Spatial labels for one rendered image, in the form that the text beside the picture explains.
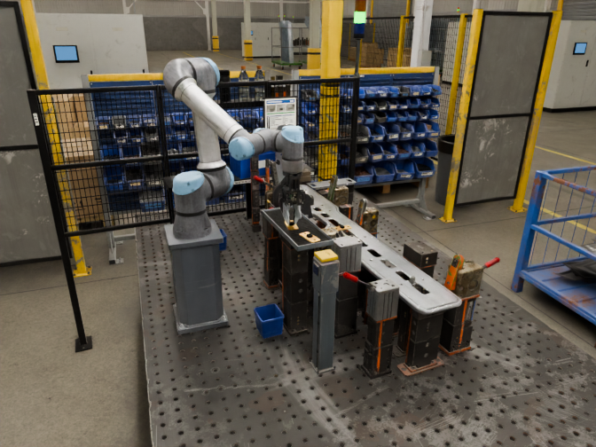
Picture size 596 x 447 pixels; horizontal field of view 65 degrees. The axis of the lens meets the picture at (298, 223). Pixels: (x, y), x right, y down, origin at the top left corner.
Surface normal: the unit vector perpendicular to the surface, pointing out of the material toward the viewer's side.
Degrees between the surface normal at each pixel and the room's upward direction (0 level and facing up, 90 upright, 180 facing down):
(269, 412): 0
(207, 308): 90
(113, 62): 90
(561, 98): 90
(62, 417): 0
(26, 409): 0
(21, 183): 91
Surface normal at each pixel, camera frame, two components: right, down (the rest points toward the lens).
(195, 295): 0.33, 0.37
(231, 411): 0.00, -0.92
